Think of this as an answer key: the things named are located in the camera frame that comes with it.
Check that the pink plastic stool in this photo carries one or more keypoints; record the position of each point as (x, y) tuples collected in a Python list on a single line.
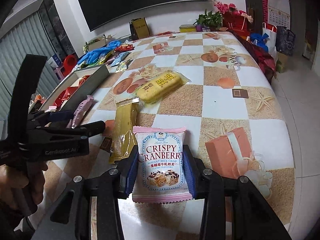
[(59, 73)]

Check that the yellow rice cracker packet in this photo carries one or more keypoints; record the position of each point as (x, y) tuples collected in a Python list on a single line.
[(160, 86)]

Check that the red chili snack packet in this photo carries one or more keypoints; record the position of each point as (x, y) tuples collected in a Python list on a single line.
[(124, 48)]

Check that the blue white carton box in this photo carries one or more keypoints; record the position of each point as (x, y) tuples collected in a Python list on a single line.
[(54, 61)]

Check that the green potted plant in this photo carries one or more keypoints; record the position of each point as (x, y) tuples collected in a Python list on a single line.
[(211, 20)]

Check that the pink artificial flowers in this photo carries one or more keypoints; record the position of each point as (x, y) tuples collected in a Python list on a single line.
[(231, 8)]

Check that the red gold-print snack packet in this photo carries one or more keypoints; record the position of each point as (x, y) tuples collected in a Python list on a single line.
[(83, 79)]

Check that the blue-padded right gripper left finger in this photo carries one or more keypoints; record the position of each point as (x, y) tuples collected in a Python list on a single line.
[(128, 169)]

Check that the dark red cloth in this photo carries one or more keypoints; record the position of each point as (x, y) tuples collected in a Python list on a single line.
[(263, 59)]

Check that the shallow grey cardboard tray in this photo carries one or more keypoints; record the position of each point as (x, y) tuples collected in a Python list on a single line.
[(97, 74)]

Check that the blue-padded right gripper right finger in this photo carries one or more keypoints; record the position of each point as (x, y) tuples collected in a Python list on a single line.
[(191, 172)]

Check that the dark patterned tote bag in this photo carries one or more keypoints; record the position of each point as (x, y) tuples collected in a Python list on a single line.
[(285, 41)]

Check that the light blue snack packet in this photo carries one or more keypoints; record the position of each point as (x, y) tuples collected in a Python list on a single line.
[(120, 58)]

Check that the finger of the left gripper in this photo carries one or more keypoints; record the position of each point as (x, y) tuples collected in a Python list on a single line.
[(89, 129), (60, 116)]

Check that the blue ribbon gift bag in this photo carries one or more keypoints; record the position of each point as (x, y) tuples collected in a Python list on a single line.
[(259, 40)]

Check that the yellow tin box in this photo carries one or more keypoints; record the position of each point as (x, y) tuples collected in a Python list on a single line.
[(187, 28)]

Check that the gold wafer stick packet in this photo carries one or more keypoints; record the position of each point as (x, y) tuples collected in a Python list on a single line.
[(123, 136)]

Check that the blue rubber gloves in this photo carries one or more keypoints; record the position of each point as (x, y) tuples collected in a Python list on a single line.
[(92, 56)]

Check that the pink snack packet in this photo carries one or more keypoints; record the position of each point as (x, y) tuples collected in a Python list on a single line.
[(80, 112)]

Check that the crispy cranberry nougat packet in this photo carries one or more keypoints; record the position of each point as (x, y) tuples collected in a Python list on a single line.
[(160, 177)]

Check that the black and gold bag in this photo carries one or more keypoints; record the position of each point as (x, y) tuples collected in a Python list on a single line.
[(139, 29)]

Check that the person's left hand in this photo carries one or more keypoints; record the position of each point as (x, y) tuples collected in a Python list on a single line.
[(12, 179)]

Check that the wall calendar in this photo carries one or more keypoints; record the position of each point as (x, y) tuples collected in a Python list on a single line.
[(278, 13)]

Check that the white paper gift bag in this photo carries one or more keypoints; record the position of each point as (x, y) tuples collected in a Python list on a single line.
[(270, 35)]

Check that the small colourful candy packet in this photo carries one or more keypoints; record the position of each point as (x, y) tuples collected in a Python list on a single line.
[(123, 66)]

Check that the red plastic child chair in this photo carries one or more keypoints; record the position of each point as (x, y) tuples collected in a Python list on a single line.
[(68, 64)]

